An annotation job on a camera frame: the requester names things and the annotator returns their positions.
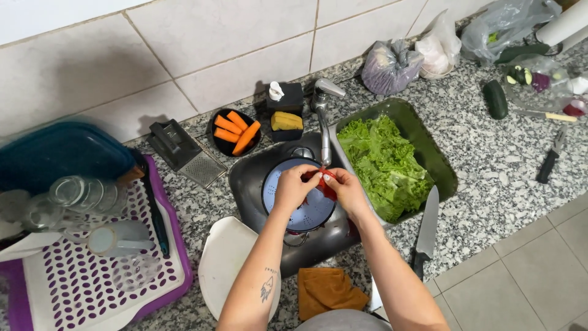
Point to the black metal grater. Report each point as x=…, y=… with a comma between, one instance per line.
x=183, y=154

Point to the orange cloth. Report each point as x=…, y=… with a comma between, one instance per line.
x=326, y=289

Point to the chrome faucet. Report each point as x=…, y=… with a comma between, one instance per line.
x=325, y=133

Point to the green lettuce leaves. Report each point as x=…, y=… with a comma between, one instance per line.
x=383, y=165

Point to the blue plastic container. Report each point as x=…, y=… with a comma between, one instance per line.
x=59, y=151

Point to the person's grey shirt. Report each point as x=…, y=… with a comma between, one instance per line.
x=342, y=322

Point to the black soap dispenser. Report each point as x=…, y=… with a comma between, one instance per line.
x=287, y=99

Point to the clear crumpled plastic bag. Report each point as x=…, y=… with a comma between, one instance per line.
x=505, y=23

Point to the white plate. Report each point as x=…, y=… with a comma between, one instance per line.
x=27, y=246

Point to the black kitchen utensil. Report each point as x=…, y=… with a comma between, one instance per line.
x=154, y=207

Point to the blue enamel colander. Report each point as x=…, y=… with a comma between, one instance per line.
x=317, y=214

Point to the red bell pepper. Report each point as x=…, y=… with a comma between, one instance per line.
x=327, y=191

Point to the plastic bag with vegetable scraps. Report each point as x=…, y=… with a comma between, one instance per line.
x=551, y=87

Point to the purple dish drying tray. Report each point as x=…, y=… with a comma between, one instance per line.
x=177, y=257

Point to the steel sink basin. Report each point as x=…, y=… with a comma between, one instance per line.
x=250, y=184

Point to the clear glass jar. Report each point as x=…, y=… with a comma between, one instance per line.
x=87, y=193

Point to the white paper towel roll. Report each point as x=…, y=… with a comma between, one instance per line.
x=562, y=25

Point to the person's left hand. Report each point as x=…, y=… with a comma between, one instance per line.
x=289, y=188

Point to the short dark green cucumber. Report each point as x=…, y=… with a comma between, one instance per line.
x=495, y=99

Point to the person's right hand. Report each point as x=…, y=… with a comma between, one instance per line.
x=351, y=195

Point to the clear glass mug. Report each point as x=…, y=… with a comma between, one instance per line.
x=119, y=239

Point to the white perforated drainer insert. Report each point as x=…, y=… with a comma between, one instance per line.
x=69, y=294

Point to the black bowl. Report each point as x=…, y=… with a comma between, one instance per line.
x=220, y=142

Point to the long dark green cucumber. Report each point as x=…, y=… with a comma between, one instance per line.
x=521, y=53

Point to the white cutting board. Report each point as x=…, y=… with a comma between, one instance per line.
x=225, y=266

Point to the white filled plastic bag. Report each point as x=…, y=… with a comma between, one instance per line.
x=436, y=50

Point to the yellow sponge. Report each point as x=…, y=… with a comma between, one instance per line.
x=286, y=122

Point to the green rectangular tray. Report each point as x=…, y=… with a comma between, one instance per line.
x=413, y=124

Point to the clear drinking glass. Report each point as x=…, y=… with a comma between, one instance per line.
x=41, y=214

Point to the large kitchen knife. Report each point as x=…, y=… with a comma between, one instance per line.
x=427, y=225

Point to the clear patterned glass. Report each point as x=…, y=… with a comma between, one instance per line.
x=138, y=272

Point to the black sponge holder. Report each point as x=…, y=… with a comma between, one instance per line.
x=285, y=135

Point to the purple filled plastic bag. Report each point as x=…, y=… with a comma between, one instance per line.
x=390, y=69

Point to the orange carrot piece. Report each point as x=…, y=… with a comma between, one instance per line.
x=226, y=135
x=227, y=124
x=246, y=138
x=237, y=120

